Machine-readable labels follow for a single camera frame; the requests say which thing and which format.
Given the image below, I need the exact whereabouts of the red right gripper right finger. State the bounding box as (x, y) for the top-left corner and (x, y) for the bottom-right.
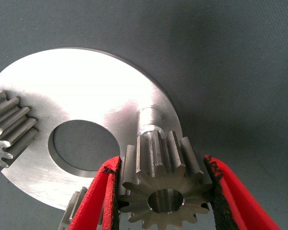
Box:
(203, 154), (283, 230)

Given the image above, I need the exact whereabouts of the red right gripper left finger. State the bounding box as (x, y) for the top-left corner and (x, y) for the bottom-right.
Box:
(67, 155), (123, 230)

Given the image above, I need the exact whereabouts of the dark steel gear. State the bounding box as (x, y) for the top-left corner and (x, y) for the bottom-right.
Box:
(117, 130), (214, 230)

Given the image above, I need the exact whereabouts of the small silver steel gear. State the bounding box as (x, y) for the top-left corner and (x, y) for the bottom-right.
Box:
(0, 90), (39, 173)
(57, 186), (89, 230)

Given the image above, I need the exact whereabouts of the round metal plate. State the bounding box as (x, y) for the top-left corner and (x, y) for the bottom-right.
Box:
(0, 47), (183, 211)

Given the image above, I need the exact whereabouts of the dark grey table cloth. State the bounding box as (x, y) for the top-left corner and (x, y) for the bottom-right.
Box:
(0, 0), (288, 230)

